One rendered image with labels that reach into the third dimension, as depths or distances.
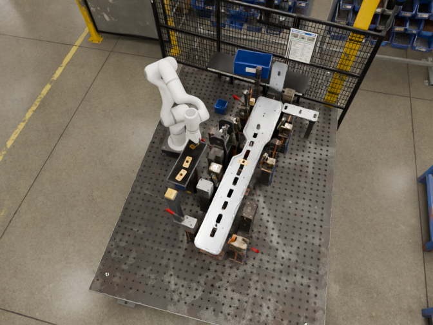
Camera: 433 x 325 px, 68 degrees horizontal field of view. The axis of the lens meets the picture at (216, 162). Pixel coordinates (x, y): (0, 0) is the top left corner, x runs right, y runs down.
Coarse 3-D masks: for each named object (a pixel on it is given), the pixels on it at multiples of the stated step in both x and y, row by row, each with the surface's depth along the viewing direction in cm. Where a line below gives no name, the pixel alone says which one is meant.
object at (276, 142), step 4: (272, 140) 248; (276, 140) 248; (272, 144) 249; (276, 144) 246; (272, 148) 252; (276, 148) 250; (272, 152) 258; (276, 152) 254; (272, 156) 262; (276, 160) 272
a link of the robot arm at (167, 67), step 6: (162, 60) 196; (168, 60) 205; (174, 60) 211; (162, 66) 194; (168, 66) 194; (174, 66) 209; (162, 72) 195; (168, 72) 194; (174, 72) 196; (162, 78) 198; (168, 78) 194; (174, 78) 194
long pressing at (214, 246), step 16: (256, 112) 261; (272, 112) 261; (272, 128) 252; (256, 144) 245; (256, 160) 238; (224, 176) 231; (240, 176) 231; (224, 192) 225; (240, 192) 225; (208, 224) 213; (224, 224) 213; (208, 240) 208; (224, 240) 208
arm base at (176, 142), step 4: (184, 132) 258; (172, 136) 257; (176, 136) 255; (180, 136) 256; (184, 136) 262; (168, 140) 272; (172, 140) 265; (176, 140) 260; (180, 140) 261; (184, 140) 266; (172, 144) 270; (176, 144) 267; (180, 144) 267; (184, 144) 270; (172, 148) 268; (176, 148) 268; (180, 148) 268
